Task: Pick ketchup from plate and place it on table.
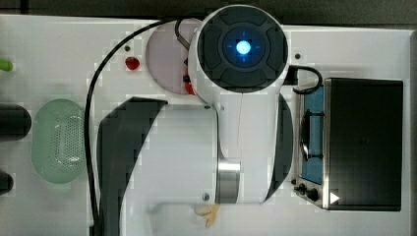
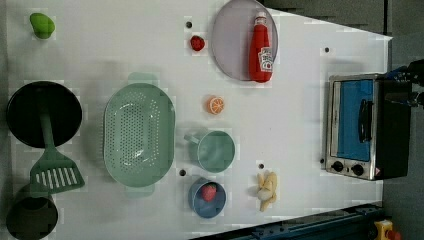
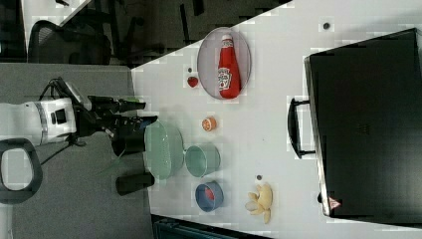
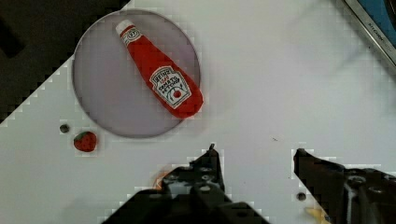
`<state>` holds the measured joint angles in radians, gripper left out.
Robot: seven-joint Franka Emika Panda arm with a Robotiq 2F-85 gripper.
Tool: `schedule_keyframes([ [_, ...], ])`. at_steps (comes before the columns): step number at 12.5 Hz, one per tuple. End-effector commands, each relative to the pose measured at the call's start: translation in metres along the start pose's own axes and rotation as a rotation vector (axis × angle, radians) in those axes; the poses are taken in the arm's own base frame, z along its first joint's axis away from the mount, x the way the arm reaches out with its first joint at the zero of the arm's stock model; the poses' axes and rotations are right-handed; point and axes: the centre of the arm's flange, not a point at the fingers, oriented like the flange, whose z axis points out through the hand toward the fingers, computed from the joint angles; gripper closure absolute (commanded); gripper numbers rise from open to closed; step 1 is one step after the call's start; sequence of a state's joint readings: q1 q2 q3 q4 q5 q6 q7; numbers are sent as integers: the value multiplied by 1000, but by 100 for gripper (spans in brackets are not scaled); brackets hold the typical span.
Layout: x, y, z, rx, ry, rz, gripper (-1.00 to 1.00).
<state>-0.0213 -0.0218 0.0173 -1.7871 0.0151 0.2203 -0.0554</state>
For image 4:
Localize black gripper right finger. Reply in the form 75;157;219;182
293;148;396;224

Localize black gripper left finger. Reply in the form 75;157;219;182
102;145;268;224

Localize red plush ketchup bottle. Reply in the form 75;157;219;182
116;20;204;119

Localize grey round plate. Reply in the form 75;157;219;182
72;9;201;138

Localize red strawberry on table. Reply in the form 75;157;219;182
74;132;97;152

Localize silver toaster oven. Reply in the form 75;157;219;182
342;0;396;67

